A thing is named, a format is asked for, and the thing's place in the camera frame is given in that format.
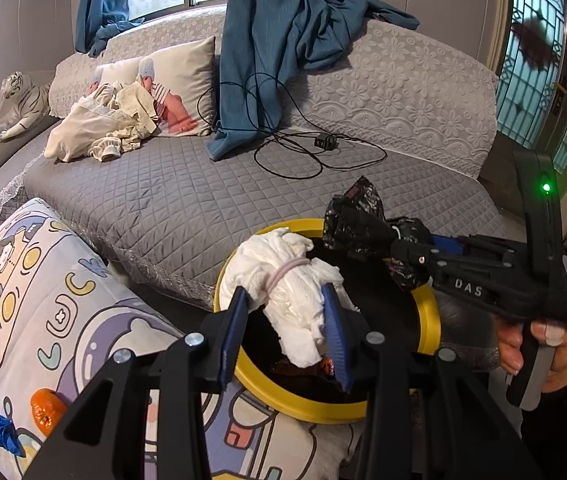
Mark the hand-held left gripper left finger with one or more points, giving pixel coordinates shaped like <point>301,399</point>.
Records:
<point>233,330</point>

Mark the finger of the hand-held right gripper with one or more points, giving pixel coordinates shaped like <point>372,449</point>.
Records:
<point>416,255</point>
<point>483,250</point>

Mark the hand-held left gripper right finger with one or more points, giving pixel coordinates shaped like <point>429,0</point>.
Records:
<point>336,340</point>

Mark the yellow-rimmed black bin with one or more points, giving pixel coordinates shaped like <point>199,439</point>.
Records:
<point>383,310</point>

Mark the black plastic bag bundle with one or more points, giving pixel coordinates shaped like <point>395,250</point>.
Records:
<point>358,230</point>

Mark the white tissue bundle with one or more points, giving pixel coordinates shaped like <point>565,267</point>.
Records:
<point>288,270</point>

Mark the person's right forearm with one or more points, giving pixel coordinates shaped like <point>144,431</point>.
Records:
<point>563,425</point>

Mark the person's right hand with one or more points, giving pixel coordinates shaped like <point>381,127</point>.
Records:
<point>508,345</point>

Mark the grey quilted sofa cover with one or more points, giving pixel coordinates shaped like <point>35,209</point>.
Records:
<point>188,210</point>

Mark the black power adapter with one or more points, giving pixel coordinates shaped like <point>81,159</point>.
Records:
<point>326,142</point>

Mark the grey embossed sofa backrest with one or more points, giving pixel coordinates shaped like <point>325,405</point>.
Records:
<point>413,90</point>

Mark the cartoon printed blanket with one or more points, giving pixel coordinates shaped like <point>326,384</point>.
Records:
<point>63,280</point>

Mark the stained glass door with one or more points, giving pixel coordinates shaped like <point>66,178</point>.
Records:
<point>528,60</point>

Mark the cream clothes pile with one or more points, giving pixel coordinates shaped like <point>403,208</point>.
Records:
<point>83,125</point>

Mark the large baby print pillow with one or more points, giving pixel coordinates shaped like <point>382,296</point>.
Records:
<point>183,75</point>

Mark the wide blue curtain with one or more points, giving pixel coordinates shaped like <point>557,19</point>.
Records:
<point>273,35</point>

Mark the small baby print pillow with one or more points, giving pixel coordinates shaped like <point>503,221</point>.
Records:
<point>118,72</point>

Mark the white tiger plush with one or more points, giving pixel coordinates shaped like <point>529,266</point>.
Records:
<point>18,105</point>

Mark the narrow blue curtain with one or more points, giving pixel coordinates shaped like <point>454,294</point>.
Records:
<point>100,0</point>

